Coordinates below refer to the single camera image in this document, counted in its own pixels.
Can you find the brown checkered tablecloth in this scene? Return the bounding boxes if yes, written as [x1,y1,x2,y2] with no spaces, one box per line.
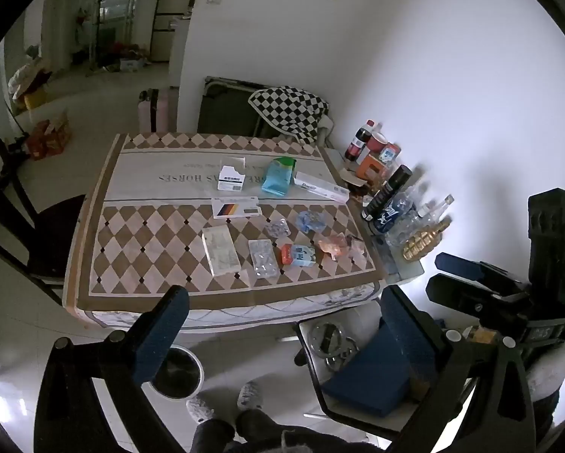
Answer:
[63,132,388,330]

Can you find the pile of boxes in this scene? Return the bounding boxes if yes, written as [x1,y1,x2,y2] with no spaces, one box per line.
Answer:
[97,42,152,73]

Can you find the metal handcuffs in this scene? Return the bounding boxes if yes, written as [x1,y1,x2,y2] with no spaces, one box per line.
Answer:
[308,322,360,368]

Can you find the black chair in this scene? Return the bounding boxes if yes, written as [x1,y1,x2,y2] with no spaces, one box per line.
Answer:
[0,138,88,304]

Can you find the black frame stool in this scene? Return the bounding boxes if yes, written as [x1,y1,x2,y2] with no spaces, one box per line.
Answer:
[294,302,453,441]

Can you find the person's leg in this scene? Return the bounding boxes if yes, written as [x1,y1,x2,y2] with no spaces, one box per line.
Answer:
[235,408,374,453]
[190,418,236,453]

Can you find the blue label water bottle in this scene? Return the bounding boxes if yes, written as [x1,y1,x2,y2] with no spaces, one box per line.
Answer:
[374,184,429,236]

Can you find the pile of bags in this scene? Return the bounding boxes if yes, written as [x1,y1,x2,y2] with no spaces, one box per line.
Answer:
[8,54,53,110]

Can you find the person's left leg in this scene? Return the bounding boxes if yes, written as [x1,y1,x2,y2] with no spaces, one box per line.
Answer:
[190,418,236,453]

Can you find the blue crumpled plastic wrapper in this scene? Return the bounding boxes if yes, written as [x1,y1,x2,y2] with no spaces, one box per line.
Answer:
[296,210,328,232]

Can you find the red snack bags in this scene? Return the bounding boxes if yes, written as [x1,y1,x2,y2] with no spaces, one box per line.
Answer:
[28,116,73,160]

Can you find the clear glass bottle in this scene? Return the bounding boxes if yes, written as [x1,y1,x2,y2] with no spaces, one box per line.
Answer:
[405,194,454,228]

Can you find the teal snack bag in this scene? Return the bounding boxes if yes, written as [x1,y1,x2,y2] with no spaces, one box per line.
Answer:
[262,157,296,197]

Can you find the pink suitcase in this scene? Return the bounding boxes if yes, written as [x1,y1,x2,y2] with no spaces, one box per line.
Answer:
[137,87,171,134]

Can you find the clear blister pack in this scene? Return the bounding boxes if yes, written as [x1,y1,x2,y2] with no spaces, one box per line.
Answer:
[248,239,280,279]

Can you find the small white box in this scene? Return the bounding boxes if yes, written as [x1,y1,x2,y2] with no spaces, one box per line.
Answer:
[217,157,248,193]

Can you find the gold textured bottle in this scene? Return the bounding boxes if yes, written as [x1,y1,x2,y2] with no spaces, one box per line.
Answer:
[402,217,453,262]

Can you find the coat rack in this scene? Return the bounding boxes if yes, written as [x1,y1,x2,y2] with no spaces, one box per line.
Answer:
[85,0,112,77]

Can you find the long white toothpaste box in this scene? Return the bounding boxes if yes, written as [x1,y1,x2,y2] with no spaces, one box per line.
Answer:
[294,172,350,203]

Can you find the clear flat plastic wrapper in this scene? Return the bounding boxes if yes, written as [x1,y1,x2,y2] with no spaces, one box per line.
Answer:
[348,235,372,260]

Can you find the person's right leg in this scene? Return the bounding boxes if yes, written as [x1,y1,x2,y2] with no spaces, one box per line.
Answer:
[235,408,374,453]

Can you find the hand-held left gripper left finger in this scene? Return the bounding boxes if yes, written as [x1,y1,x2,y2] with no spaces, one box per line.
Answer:
[33,284,193,453]

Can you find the black spray can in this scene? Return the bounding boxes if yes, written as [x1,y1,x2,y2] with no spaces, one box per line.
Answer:
[362,165,414,222]

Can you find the white refrigerator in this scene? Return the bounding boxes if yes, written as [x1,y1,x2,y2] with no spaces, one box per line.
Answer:
[169,14,192,90]

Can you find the dark cola bottle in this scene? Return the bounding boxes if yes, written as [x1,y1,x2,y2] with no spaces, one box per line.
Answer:
[345,120,375,162]

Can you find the dark green folding bed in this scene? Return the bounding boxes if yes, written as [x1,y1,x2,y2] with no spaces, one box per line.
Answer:
[197,75,277,137]

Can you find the person's right forearm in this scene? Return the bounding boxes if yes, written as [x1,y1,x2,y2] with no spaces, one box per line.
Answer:
[520,342,565,435]

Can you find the white round trash bin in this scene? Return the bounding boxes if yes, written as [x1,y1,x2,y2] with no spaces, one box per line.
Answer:
[152,345,204,402]

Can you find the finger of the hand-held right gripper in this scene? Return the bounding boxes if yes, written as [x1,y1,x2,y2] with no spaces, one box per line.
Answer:
[425,274,501,314]
[434,252,529,290]

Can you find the white box with striped flag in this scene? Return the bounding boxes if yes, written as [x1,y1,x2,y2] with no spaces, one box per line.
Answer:
[211,196,263,219]

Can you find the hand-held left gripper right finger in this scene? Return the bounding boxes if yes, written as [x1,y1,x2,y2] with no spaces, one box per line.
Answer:
[379,285,538,453]

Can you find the black and white checkered cloth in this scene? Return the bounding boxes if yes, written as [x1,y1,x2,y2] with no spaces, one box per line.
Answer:
[248,86,331,145]

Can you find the orange and blue small box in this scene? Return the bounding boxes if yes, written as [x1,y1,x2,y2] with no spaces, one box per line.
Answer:
[280,244,317,267]

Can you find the clear crumpled plastic wrapper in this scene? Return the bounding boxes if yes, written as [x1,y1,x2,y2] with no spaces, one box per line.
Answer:
[265,218,291,239]

